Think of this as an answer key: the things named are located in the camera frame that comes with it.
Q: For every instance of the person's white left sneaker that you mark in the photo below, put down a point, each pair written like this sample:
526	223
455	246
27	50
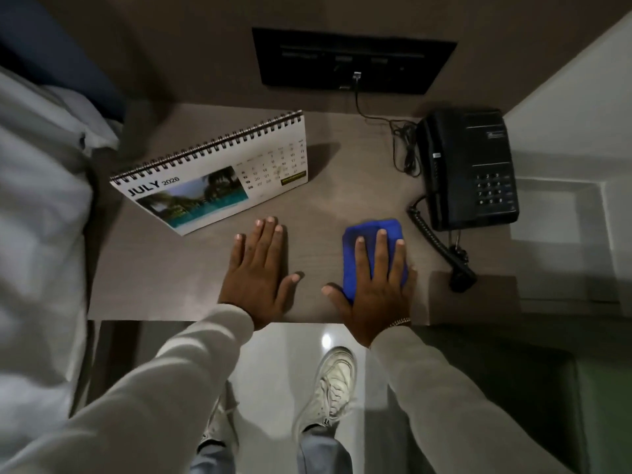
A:
219	424

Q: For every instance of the person's left middle finger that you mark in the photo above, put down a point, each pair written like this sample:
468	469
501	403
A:
265	244

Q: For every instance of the person's right middle finger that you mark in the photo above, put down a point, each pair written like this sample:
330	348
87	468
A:
380	256

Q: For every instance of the person's right hand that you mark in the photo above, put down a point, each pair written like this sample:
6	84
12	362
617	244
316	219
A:
377	303

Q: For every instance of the spiral desk calendar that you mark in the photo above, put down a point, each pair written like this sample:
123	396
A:
207	182

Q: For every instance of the person's left little finger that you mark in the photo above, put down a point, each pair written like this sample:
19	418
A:
236	256

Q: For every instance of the black wall socket panel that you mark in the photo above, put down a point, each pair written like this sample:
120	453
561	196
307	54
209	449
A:
353	59

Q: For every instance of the person's right thumb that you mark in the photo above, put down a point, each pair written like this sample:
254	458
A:
336	297

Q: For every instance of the person's left hand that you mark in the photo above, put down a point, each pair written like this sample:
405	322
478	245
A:
256	286

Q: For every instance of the person's left forearm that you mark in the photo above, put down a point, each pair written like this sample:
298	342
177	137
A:
143	399

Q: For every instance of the person's right forearm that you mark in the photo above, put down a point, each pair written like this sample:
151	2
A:
454	414

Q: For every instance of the black desk telephone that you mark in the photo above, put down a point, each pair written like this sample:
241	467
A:
469	167

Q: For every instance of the dark blue headboard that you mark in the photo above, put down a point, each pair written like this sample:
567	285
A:
64	54

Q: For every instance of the person's left thumb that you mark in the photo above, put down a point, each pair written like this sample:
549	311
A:
290	291

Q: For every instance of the person's white right sneaker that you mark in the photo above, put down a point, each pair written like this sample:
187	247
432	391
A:
331	387

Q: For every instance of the blue cleaning cloth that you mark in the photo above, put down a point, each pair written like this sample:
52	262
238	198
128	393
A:
363	230

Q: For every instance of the person's white sneaker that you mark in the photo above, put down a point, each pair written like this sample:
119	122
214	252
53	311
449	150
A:
331	387
219	424

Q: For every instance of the person's blue jeans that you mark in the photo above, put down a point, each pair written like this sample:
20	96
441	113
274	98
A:
321	454

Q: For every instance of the white bed linen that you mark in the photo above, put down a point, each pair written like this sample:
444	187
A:
39	251

